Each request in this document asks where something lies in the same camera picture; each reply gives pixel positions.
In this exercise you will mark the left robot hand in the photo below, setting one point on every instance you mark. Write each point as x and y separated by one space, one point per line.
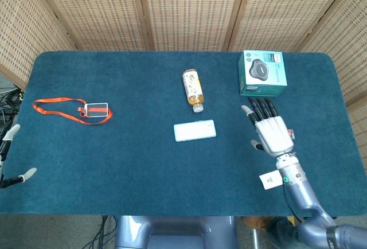
13 131

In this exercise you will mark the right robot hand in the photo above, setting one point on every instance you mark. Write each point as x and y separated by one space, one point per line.
273 134

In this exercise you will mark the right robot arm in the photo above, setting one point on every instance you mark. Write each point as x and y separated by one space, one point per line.
298 186

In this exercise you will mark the white card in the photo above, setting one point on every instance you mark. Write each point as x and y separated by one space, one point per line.
269 180

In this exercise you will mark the teal Philips product box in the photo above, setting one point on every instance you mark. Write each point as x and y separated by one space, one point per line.
262 71

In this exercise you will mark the clear badge holder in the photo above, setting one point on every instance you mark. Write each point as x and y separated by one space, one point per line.
96 110

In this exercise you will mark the brown paper bag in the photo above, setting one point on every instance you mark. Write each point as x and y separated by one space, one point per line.
258 222

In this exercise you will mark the tea bottle with white cap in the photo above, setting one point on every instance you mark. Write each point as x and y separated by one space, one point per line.
192 87

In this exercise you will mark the blue plush table cloth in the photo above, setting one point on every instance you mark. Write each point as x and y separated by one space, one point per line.
114 160

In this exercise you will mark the metal table leg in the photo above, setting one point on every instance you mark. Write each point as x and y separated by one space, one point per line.
256 239

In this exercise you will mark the grey-blue robot torso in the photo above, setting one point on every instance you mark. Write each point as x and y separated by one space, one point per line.
172 231

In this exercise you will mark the woven bamboo folding screen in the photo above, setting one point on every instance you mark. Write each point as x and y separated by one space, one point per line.
186 11

